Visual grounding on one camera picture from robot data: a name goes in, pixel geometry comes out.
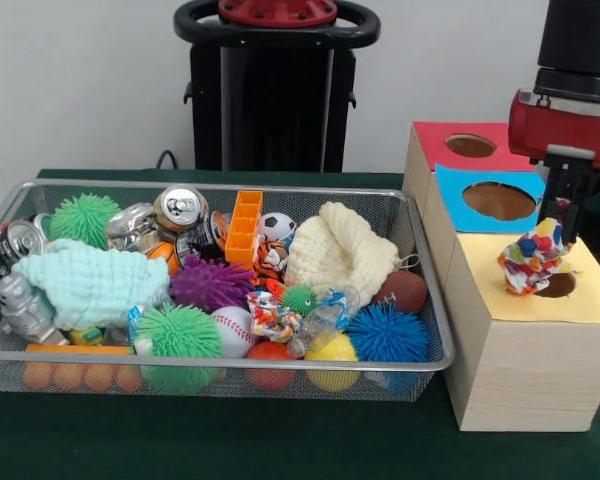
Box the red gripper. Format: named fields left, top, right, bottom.
left=508, top=98, right=600, bottom=244

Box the multicolour patterned cloth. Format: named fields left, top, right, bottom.
left=497, top=197, right=579, bottom=296
left=246, top=290, right=301, bottom=344

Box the wooden box with three holes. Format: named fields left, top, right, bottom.
left=402, top=120, right=600, bottom=433

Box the brown toy football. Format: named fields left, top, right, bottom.
left=370, top=271, right=429, bottom=315

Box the blue spiky ball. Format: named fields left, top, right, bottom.
left=346, top=302, right=431, bottom=364

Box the cream knitted cloth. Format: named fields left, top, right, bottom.
left=283, top=201, right=404, bottom=304

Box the small soccer ball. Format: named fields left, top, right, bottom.
left=258, top=213, right=299, bottom=246

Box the orange plastic block tray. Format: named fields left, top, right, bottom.
left=224, top=189, right=265, bottom=265

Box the purple spiky ball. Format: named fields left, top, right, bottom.
left=169, top=253, right=256, bottom=315

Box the green spiky ball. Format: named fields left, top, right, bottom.
left=47, top=192, right=124, bottom=250
left=134, top=302, right=221, bottom=359

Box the mint green cloth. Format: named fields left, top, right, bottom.
left=10, top=238, right=172, bottom=331

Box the silver wire mesh bin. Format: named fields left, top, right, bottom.
left=0, top=178, right=456, bottom=404

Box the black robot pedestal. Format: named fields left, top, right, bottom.
left=173, top=0, right=381, bottom=174

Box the black cable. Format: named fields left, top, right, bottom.
left=155, top=148, right=181, bottom=171

